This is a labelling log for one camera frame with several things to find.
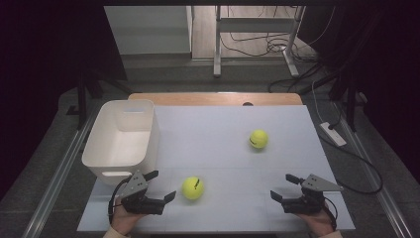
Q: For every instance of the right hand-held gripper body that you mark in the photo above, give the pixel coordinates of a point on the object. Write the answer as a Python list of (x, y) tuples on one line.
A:
[(302, 205)]

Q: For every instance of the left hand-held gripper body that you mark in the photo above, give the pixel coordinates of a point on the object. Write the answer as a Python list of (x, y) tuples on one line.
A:
[(142, 205)]

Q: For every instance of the tennis ball with black mark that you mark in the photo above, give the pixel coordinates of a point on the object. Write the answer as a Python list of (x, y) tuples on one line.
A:
[(192, 187)]

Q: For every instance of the white plastic bin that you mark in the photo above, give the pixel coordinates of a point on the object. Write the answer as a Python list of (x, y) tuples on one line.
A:
[(119, 145)]

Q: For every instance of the yellow tennis ball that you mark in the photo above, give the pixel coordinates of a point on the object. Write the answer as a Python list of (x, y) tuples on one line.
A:
[(258, 138)]

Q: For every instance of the person's right hand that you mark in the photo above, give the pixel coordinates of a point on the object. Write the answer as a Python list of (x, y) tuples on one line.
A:
[(317, 222)]

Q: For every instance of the person's left hand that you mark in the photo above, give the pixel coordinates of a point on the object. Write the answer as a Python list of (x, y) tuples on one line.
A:
[(124, 221)]

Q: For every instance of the white table mat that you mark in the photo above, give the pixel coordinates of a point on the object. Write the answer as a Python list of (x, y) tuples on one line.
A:
[(214, 158)]

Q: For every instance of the white power strip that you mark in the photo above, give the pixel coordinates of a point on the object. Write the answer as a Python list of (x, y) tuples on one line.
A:
[(333, 134)]

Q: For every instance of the black stand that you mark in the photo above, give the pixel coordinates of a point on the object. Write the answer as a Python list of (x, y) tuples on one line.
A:
[(350, 99), (82, 99)]

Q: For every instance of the white cabinet panel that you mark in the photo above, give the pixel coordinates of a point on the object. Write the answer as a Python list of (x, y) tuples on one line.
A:
[(148, 29)]

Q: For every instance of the metal floor rail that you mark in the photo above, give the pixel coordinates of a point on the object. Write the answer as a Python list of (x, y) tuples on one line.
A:
[(56, 178), (379, 191)]

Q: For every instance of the white desk frame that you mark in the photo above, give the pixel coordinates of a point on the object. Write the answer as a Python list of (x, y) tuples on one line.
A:
[(254, 24)]

